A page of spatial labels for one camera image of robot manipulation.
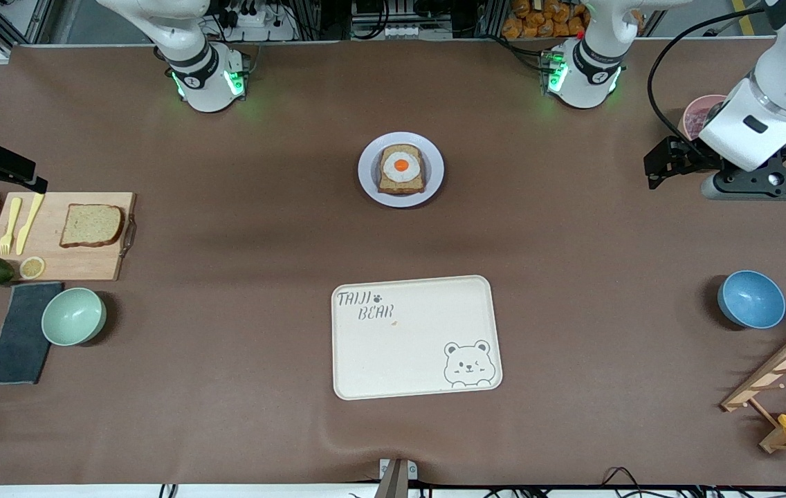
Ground yellow plastic knife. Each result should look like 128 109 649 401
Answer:
16 192 46 255

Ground plain brown bread slice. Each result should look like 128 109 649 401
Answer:
60 203 125 249

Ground blue bowl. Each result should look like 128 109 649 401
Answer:
717 270 786 330

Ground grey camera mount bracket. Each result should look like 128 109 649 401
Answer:
374 458 419 498

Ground brown table mat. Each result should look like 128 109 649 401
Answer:
0 38 786 486

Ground toasted bread slice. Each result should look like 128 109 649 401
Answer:
377 144 427 196

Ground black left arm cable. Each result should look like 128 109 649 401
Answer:
648 6 771 154

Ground fried egg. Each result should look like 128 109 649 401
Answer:
382 150 423 184

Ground clear ice cubes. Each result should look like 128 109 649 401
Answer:
688 104 715 138

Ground orange snack bags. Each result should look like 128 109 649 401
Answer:
502 0 591 39

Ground wooden cutting board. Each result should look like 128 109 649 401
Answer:
0 192 138 282

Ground yellow plastic fork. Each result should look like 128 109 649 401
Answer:
0 197 23 256

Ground dark grey cloth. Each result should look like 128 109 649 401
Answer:
0 282 64 385

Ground mint green bowl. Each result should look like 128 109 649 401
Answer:
42 287 107 347

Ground cream tray with bear print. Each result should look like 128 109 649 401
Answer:
331 275 504 401

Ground wooden drying rack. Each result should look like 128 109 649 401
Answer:
720 318 786 455

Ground pink bowl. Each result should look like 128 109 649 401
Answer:
682 94 729 142

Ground round pale lavender plate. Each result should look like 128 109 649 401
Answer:
358 131 446 208

